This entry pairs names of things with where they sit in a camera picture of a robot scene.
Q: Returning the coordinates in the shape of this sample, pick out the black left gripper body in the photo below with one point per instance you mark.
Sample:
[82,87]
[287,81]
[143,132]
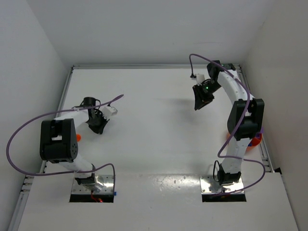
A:
[97,121]

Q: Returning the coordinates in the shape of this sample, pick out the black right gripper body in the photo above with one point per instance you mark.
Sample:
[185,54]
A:
[202,96]

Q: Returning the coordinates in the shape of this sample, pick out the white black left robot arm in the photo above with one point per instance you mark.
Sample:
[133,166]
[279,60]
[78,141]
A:
[58,138]

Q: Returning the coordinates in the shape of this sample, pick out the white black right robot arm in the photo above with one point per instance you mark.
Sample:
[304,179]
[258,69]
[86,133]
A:
[244,121]

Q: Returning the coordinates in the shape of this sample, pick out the orange divided round container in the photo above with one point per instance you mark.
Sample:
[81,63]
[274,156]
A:
[254,142]

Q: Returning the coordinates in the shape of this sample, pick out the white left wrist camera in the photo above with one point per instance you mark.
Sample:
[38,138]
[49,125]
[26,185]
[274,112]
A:
[108,112]

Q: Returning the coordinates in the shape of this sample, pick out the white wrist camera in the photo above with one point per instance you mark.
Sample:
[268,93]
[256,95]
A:
[108,112]
[199,78]

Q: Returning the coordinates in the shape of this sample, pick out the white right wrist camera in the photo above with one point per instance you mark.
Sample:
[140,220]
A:
[199,78]

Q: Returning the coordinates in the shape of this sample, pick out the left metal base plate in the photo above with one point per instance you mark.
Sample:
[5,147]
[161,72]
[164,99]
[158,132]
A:
[102,185]

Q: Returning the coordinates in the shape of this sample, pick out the metal base plate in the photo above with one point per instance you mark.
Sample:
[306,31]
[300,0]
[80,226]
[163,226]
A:
[210,187]
[102,185]

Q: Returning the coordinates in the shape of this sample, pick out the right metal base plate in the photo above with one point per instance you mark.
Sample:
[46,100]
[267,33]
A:
[210,187]

